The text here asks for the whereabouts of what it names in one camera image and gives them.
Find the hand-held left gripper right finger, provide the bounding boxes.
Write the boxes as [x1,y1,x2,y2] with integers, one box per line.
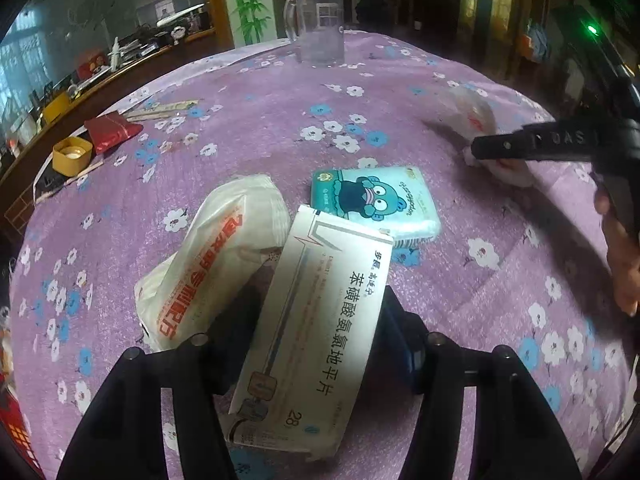
[372,287,583,480]

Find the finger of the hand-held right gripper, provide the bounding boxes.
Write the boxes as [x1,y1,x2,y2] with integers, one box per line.
[470,119,602,162]

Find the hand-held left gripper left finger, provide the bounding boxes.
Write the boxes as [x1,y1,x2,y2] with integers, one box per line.
[57,285,273,480]

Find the clear plastic bag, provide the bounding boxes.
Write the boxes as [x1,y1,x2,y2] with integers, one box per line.
[444,85,537,189]

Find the white medicine box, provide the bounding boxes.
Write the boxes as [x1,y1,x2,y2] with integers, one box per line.
[225,204,396,462]

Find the red plastic basket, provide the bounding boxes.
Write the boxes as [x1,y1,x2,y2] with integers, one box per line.
[0,390,37,467]

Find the person's right hand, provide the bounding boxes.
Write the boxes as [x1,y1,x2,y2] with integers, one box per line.
[594,192,640,317]

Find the white packet red print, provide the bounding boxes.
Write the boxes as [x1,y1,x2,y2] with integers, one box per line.
[134,174,292,354]

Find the teal cartoon tissue pack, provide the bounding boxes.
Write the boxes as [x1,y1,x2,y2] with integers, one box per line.
[311,165,444,249]

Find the black card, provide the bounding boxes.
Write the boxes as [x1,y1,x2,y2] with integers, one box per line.
[32,157,104,204]

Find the yellow round tin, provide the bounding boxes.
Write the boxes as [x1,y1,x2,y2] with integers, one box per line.
[52,136,95,178]

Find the purple floral tablecloth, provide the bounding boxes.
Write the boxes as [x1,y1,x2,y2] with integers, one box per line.
[7,27,640,480]

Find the dark red pouch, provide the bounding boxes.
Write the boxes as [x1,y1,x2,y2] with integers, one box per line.
[83,113,145,155]

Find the clear glass mug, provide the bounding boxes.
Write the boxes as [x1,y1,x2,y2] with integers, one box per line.
[284,0,346,69]

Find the wooden chopsticks in wrapper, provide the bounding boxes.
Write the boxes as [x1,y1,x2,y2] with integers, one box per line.
[125,99,202,122]

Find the yellow box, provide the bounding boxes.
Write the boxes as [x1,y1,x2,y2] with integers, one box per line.
[42,92,71,124]

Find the bamboo painted panel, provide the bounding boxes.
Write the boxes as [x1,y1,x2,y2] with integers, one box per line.
[220,0,277,52]

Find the wooden glass partition cabinet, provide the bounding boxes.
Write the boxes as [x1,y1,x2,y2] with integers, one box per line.
[0,0,236,221]

